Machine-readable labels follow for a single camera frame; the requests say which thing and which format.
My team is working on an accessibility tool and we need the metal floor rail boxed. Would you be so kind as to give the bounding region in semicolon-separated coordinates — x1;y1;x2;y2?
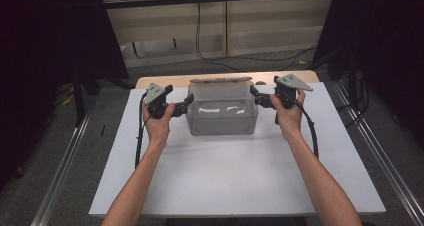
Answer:
30;95;98;226
329;80;424;226

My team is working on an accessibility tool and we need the black curtain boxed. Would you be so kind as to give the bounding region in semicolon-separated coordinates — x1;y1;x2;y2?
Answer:
0;0;130;190
312;0;424;149

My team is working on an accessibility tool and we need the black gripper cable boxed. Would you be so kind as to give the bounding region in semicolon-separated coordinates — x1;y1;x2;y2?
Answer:
292;98;320;161
134;90;150;169

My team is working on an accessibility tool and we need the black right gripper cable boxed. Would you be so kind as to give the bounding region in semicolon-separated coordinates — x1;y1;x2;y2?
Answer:
292;98;320;161

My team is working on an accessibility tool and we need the black metal stand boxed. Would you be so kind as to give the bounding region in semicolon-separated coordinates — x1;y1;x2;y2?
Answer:
70;67;102;128

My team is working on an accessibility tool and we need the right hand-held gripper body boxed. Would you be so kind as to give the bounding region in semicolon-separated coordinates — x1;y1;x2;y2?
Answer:
273;73;314;126

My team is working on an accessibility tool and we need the black power cable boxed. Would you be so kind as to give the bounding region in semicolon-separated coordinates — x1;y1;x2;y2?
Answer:
194;1;318;73

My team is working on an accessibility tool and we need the wooden table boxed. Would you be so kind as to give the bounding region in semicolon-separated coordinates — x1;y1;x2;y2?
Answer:
134;69;321;90

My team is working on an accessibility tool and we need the transparent grey storage box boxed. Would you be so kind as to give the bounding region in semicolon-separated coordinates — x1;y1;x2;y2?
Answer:
185;80;260;137

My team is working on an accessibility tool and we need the person's left hand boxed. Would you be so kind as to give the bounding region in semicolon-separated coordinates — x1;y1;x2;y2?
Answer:
141;101;177;148

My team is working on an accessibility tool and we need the transparent grey box lid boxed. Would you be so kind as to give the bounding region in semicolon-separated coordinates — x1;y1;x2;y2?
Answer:
189;76;254;85

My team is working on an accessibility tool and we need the long beige desk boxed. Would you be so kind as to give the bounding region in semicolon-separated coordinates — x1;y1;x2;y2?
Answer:
97;0;335;68

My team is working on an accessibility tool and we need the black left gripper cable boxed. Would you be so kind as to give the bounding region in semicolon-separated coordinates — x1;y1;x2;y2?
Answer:
134;90;150;169

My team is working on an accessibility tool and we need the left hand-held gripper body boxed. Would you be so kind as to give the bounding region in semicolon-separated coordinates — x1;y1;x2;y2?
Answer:
143;82;178;120

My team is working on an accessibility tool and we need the person's right hand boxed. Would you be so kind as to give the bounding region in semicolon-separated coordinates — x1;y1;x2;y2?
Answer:
269;88;307;143

